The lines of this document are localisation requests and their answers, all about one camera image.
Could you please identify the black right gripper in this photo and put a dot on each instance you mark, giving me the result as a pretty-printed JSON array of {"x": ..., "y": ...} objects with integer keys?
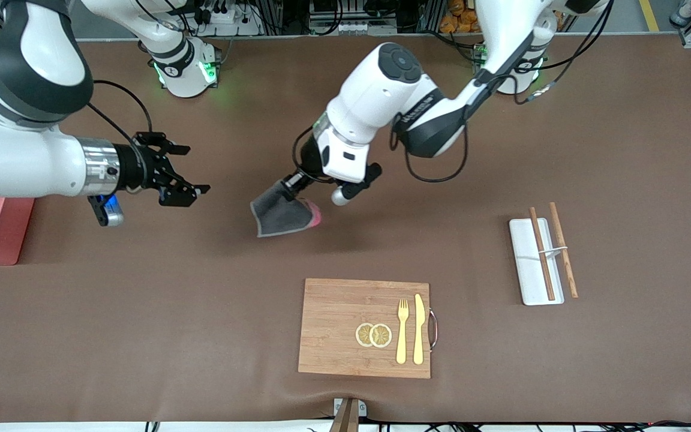
[{"x": 139, "y": 166}]

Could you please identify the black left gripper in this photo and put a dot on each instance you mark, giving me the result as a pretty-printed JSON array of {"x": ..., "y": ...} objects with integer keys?
[{"x": 308, "y": 157}]

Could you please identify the grey cloth with pink edge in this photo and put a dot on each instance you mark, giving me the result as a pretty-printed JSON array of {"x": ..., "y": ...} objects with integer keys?
[{"x": 282, "y": 219}]

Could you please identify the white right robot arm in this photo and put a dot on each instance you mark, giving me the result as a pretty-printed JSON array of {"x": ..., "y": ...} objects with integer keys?
[{"x": 21, "y": 162}]

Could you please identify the bamboo cutting board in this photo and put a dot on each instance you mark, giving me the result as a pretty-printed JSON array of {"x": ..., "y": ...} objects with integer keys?
[{"x": 345, "y": 318}]

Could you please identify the white power strip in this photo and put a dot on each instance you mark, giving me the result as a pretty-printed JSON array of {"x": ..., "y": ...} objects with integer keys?
[{"x": 231, "y": 21}]

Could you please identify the brown leatherette table mat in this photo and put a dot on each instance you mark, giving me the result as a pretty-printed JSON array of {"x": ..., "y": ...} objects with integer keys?
[{"x": 201, "y": 330}]

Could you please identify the lemon slice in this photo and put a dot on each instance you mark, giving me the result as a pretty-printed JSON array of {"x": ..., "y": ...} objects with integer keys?
[
  {"x": 362, "y": 335},
  {"x": 381, "y": 335}
]

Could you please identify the yellow fork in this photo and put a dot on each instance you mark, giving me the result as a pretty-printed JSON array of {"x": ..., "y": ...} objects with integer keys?
[{"x": 402, "y": 336}]

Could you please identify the yellow knife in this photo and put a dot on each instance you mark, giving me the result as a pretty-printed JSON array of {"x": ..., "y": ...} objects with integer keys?
[{"x": 419, "y": 330}]

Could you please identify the orange bagged goods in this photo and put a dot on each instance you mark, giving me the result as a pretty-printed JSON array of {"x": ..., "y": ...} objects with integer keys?
[{"x": 456, "y": 18}]

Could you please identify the white rectangular chopstick tray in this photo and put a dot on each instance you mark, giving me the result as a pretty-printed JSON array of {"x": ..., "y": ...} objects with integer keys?
[{"x": 525, "y": 264}]

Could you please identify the brown wooden chopstick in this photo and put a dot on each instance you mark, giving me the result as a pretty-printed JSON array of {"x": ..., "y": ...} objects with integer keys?
[
  {"x": 563, "y": 249},
  {"x": 542, "y": 255}
]

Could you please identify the brown clamp with metal bracket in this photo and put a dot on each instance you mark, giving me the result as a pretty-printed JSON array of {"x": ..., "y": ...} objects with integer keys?
[{"x": 348, "y": 414}]

